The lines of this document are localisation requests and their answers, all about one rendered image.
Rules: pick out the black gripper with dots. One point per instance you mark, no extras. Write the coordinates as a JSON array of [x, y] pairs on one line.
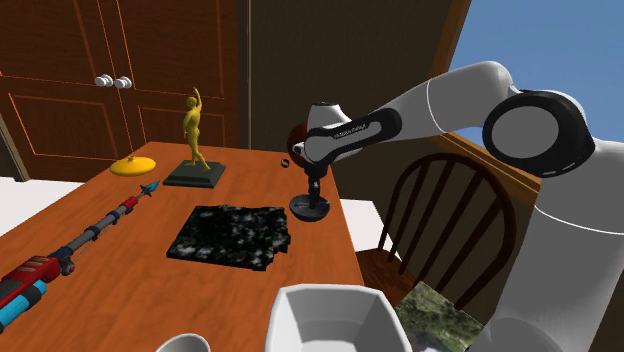
[[314, 187]]

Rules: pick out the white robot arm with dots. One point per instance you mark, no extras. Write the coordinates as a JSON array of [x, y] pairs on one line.
[[463, 97]]

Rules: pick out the dark red round object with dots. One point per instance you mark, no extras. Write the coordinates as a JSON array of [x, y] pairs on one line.
[[295, 134]]

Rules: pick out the black marbled flat slab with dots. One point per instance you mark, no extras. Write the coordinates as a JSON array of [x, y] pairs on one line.
[[229, 239]]

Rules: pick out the dark wooden chair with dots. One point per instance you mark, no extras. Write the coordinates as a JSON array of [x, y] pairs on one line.
[[385, 273]]

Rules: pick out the yellow figure on dark base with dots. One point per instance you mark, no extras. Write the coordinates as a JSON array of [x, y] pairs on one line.
[[194, 126]]

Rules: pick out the white square bowl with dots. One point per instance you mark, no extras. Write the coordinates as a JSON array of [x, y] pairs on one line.
[[336, 322]]

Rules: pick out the green patterned robot stand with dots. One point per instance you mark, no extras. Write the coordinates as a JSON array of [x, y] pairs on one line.
[[434, 317]]

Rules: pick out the yellow round lid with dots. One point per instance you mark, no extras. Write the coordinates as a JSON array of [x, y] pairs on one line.
[[132, 166]]

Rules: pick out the white cup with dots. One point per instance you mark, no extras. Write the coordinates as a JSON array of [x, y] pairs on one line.
[[183, 343]]

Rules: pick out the wooden table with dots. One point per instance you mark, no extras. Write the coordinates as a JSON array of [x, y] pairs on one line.
[[126, 287]]

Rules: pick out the wooden framed window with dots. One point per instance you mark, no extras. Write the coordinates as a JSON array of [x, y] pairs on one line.
[[546, 34]]

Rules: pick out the red blue toy spear gun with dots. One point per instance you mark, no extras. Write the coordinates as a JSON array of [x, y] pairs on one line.
[[39, 268]]

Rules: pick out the brown wooden double door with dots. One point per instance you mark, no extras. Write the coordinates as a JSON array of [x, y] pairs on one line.
[[53, 44]]

